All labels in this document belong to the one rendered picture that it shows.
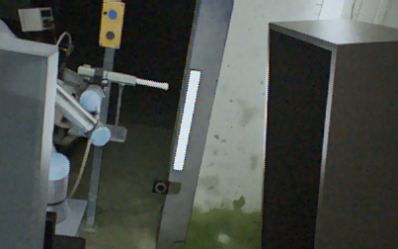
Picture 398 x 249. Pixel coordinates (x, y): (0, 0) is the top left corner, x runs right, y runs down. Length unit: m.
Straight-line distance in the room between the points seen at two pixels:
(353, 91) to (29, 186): 1.08
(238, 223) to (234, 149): 0.53
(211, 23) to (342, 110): 1.17
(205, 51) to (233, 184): 0.86
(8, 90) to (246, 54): 2.05
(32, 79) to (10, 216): 0.15
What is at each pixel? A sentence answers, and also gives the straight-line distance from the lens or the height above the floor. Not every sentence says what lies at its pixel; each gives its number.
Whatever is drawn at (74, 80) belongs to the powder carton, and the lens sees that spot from 4.20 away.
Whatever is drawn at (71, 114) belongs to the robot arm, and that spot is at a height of 1.12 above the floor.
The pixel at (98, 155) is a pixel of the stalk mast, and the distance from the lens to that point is 2.78.
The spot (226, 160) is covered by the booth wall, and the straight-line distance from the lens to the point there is 2.57.
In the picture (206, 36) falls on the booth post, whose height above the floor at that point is 1.47.
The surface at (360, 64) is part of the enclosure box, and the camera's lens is 1.35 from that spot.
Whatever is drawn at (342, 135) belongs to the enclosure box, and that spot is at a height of 1.36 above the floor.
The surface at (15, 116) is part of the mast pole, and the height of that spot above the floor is 1.58.
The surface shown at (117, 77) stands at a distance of 2.26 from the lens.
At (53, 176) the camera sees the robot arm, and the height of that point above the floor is 0.87.
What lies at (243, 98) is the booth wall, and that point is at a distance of 2.44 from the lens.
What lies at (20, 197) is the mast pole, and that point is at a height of 1.49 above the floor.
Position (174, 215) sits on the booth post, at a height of 0.31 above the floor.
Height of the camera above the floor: 1.72
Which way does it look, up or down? 18 degrees down
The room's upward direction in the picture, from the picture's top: 11 degrees clockwise
